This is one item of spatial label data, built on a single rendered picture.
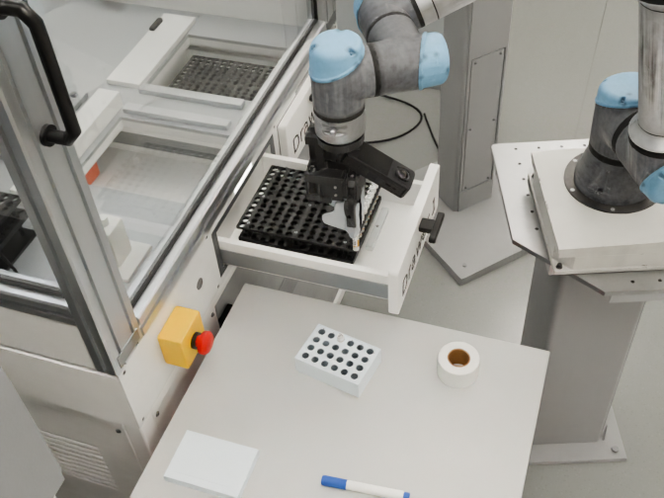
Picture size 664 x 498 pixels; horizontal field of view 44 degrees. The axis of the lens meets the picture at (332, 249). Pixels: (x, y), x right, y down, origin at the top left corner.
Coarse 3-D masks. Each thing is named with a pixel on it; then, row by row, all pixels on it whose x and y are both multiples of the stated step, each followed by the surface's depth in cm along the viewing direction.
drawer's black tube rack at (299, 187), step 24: (288, 168) 161; (264, 192) 156; (288, 192) 156; (264, 216) 152; (288, 216) 155; (312, 216) 155; (240, 240) 153; (264, 240) 152; (288, 240) 151; (312, 240) 147; (336, 240) 146; (360, 240) 150
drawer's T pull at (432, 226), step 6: (438, 216) 147; (444, 216) 149; (420, 222) 147; (426, 222) 147; (432, 222) 146; (438, 222) 146; (420, 228) 146; (426, 228) 146; (432, 228) 146; (438, 228) 145; (432, 234) 144; (432, 240) 144
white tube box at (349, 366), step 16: (320, 336) 145; (336, 336) 145; (304, 352) 143; (320, 352) 144; (336, 352) 142; (352, 352) 142; (368, 352) 143; (304, 368) 142; (320, 368) 140; (336, 368) 141; (352, 368) 140; (368, 368) 139; (336, 384) 141; (352, 384) 138
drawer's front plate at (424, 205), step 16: (432, 176) 152; (432, 192) 153; (416, 208) 147; (432, 208) 157; (416, 224) 144; (400, 240) 142; (416, 240) 147; (400, 256) 139; (416, 256) 150; (400, 272) 138; (400, 288) 141; (400, 304) 144
